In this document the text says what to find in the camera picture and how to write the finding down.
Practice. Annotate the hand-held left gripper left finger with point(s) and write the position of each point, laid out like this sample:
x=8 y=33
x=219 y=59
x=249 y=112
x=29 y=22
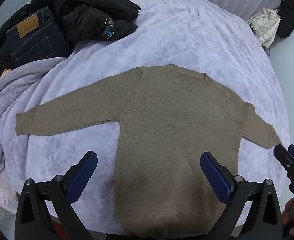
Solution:
x=81 y=177

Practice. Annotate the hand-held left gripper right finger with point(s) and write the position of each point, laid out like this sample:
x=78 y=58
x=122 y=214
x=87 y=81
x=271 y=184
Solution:
x=215 y=180

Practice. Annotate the brown knit sweater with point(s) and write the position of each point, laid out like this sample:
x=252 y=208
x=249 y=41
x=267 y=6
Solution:
x=167 y=135

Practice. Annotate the person's right hand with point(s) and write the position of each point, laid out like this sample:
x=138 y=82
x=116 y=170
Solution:
x=288 y=208

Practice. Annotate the white puffer jacket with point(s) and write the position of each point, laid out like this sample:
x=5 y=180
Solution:
x=265 y=27

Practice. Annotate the black hanging garment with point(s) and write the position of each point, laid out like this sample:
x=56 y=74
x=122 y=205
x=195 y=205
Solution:
x=287 y=17

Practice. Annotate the dark blue jeans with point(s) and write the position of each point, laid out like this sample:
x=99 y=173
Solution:
x=36 y=42

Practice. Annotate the lavender fleece blanket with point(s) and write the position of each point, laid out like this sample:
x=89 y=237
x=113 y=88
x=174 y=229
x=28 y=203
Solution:
x=177 y=35

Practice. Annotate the black jacket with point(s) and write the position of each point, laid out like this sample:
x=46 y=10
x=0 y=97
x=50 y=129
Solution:
x=86 y=12

